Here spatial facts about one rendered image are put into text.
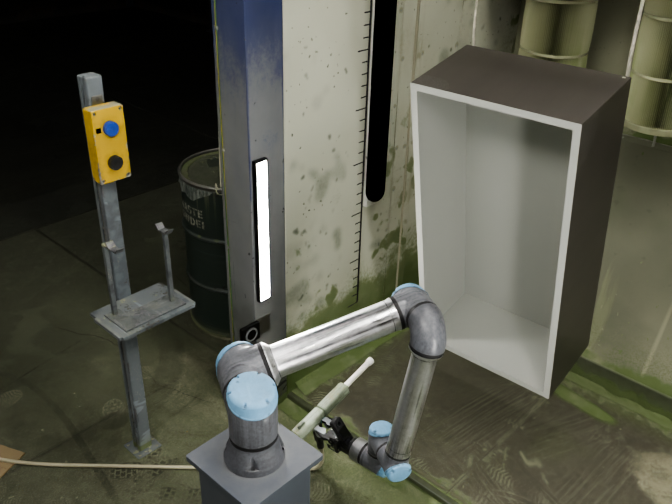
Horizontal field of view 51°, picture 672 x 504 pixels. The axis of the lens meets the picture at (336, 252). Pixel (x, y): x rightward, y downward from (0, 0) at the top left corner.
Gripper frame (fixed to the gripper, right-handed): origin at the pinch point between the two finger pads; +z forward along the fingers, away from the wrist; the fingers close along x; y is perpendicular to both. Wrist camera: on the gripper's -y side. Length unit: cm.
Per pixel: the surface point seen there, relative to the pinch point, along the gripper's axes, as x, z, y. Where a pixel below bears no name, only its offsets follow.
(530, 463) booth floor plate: 55, -68, 40
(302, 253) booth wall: 47, 41, -36
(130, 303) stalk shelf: -26, 61, -54
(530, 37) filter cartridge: 183, 5, -87
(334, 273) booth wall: 64, 39, -13
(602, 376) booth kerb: 124, -72, 47
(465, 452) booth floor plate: 43, -44, 37
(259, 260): 23, 40, -49
